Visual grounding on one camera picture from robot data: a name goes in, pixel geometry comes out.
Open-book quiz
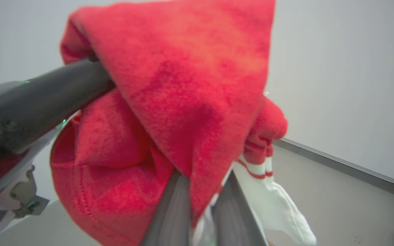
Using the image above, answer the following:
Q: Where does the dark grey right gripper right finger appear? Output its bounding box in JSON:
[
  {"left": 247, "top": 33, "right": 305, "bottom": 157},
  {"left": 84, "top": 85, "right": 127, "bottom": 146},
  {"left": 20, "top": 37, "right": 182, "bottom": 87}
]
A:
[{"left": 213, "top": 171, "right": 269, "bottom": 246}]

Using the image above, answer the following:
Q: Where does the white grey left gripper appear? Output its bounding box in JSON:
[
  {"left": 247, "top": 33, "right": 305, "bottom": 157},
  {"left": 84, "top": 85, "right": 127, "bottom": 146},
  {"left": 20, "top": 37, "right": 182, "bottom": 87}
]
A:
[{"left": 0, "top": 120, "right": 68, "bottom": 238}]

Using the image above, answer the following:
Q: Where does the red fleece garment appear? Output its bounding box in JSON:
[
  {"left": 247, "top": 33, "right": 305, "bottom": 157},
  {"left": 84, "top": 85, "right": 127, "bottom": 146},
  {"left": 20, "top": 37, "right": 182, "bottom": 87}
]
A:
[{"left": 50, "top": 0, "right": 288, "bottom": 246}]

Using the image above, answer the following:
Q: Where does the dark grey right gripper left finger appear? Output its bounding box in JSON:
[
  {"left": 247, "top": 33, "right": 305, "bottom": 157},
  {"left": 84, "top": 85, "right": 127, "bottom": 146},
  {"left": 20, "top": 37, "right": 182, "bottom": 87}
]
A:
[{"left": 141, "top": 170, "right": 193, "bottom": 246}]

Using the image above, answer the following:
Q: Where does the white sock with red stripes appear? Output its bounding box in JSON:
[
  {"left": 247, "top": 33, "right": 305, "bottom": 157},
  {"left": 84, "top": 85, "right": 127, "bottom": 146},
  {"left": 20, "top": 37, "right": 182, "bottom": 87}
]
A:
[{"left": 192, "top": 155, "right": 317, "bottom": 246}]

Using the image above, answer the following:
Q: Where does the grey partition bottom rail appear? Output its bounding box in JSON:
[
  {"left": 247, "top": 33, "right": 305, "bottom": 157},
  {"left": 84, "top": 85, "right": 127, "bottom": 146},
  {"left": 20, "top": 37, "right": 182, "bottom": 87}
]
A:
[{"left": 274, "top": 138, "right": 394, "bottom": 200}]

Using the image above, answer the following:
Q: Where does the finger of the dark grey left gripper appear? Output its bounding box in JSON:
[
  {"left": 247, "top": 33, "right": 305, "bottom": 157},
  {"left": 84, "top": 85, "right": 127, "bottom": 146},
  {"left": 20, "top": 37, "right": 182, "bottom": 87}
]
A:
[{"left": 0, "top": 58, "right": 116, "bottom": 154}]

